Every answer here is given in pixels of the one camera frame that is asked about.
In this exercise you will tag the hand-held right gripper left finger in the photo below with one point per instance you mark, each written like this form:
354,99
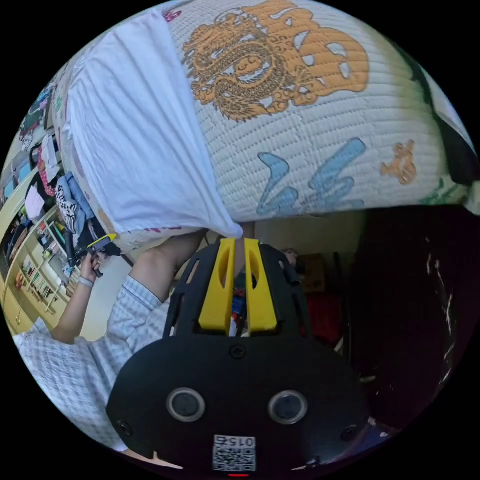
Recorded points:
216,300

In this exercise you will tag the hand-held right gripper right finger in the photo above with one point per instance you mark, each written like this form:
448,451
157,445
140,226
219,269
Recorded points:
262,303

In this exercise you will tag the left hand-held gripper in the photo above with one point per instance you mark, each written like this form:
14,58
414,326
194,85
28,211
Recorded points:
94,252

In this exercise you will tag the white short sleeve shirt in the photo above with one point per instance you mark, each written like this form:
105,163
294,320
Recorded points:
138,142

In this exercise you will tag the person's left forearm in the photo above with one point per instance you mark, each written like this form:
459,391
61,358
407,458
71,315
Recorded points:
71,311

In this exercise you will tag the person's left hand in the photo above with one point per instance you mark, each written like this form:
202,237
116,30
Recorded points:
88,267

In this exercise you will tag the pile of clothes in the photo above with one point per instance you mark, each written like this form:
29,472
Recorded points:
69,202

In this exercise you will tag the brown carton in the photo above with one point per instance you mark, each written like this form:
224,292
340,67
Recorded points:
312,273

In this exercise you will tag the yellow wooden shelf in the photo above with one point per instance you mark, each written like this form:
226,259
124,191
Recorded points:
26,262

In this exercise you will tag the person's body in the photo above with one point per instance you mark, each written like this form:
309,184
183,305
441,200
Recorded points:
78,375

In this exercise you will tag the bed with printed quilt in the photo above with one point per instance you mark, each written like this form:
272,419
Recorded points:
322,127

